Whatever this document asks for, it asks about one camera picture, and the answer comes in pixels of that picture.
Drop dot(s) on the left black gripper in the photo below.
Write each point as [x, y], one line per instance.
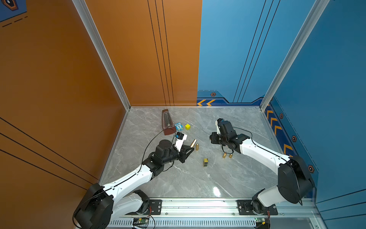
[182, 155]

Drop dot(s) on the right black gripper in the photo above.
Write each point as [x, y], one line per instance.
[213, 139]

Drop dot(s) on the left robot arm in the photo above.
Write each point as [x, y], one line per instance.
[102, 204]

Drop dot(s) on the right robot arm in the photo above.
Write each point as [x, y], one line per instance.
[293, 176]

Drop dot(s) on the square gold black lipstick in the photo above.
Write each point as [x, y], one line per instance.
[205, 163]

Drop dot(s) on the blue owl toy cube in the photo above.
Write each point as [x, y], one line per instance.
[179, 127]

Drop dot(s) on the dark red metronome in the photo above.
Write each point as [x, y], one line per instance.
[168, 125]

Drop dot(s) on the left green circuit board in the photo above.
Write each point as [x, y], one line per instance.
[140, 223]

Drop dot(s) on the green circuit board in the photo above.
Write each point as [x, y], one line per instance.
[140, 223]
[264, 224]

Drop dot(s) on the right green circuit board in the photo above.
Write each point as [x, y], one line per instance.
[264, 224]

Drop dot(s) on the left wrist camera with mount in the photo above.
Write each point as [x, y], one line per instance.
[179, 140]

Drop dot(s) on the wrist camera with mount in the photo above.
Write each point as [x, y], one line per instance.
[218, 121]
[179, 140]

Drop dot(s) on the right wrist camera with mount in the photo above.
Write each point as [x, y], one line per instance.
[218, 121]

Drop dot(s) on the front aluminium rail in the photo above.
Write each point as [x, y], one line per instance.
[220, 213]

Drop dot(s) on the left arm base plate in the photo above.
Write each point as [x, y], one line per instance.
[148, 207]

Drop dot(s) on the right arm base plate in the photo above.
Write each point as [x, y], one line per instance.
[244, 207]

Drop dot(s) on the right aluminium corner post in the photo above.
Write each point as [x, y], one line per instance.
[307, 27]

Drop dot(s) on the aluminium corner post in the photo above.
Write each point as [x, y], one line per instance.
[307, 27]
[89, 24]

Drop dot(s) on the left aluminium corner post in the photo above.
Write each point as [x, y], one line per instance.
[89, 24]

